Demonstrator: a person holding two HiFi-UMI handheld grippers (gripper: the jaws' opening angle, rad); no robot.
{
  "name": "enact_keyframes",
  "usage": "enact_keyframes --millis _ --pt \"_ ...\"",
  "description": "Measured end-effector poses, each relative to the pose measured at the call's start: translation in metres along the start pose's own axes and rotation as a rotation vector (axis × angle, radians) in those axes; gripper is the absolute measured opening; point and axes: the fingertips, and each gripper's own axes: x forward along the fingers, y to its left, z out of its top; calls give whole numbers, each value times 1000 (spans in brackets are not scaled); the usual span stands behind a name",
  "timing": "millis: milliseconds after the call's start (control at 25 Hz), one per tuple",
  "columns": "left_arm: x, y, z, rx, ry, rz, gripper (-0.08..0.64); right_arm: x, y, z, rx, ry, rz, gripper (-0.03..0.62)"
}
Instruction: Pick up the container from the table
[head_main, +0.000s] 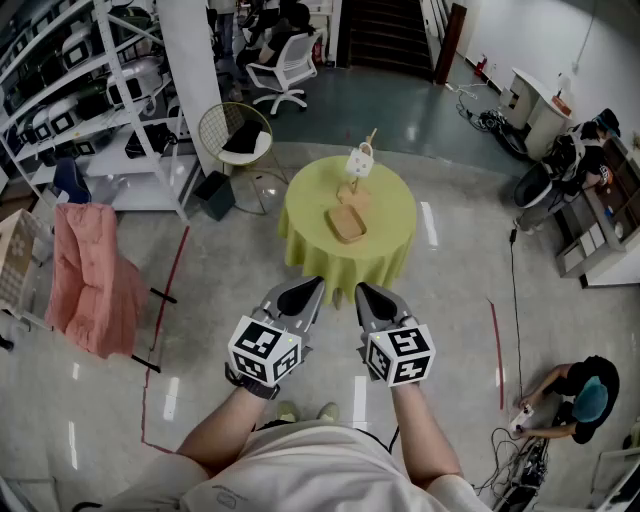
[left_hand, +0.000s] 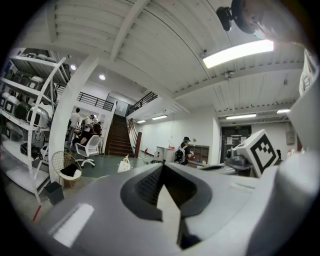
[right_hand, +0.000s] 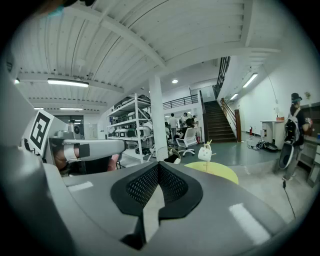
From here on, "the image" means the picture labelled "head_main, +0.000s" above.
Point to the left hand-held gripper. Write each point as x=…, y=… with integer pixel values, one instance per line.
x=265, y=350

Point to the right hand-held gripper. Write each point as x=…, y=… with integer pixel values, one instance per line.
x=400, y=355

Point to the brown rectangular tray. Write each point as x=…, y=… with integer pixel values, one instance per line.
x=345, y=225

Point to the person's right forearm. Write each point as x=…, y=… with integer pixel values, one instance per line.
x=420, y=430

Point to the person's left forearm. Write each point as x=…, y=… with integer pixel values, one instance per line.
x=225, y=430

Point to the person's left shoe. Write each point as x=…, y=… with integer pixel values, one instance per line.
x=288, y=411

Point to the person's shoe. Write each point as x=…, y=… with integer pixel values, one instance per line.
x=288, y=411
x=329, y=411

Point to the round table with green cloth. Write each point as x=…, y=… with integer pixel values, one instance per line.
x=310, y=200

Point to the person's right shoe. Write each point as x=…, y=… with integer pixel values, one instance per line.
x=329, y=411

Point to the wooden mug stand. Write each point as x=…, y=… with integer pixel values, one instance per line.
x=354, y=196

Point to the red floor tape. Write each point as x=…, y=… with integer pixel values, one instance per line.
x=172, y=280
x=497, y=350

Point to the dark square bin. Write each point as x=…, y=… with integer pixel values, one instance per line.
x=216, y=196

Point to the white dotted mug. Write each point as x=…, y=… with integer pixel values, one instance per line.
x=359, y=162

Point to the white seat cushion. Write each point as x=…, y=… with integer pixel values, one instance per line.
x=257, y=150

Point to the person's beige shirt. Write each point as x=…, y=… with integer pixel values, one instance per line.
x=320, y=475

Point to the black cushion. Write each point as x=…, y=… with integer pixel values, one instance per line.
x=242, y=137

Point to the white power strip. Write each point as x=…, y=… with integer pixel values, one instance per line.
x=521, y=419

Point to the pink cloth on rack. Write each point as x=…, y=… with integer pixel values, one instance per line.
x=95, y=280

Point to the black bag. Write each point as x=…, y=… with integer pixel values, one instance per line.
x=150, y=140

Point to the teal cap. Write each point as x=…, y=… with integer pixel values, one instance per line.
x=591, y=400

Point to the wooden shelf unit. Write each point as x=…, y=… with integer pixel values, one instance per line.
x=607, y=240

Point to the white office chair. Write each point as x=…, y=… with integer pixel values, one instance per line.
x=292, y=60

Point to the dark blue chair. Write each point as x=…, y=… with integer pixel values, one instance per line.
x=70, y=180

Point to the red fire extinguisher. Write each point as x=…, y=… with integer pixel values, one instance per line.
x=318, y=52
x=480, y=65

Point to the white curved desk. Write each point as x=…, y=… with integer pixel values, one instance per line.
x=535, y=105

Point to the group of white screen devices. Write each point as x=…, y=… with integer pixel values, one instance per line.
x=130, y=82

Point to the brown staircase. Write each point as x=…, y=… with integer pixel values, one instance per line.
x=390, y=35

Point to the beige patterned chair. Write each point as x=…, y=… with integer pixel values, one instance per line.
x=17, y=260

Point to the white metal shelf rack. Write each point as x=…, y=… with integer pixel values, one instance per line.
x=107, y=30

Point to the brown stair post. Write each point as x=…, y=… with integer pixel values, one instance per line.
x=450, y=45

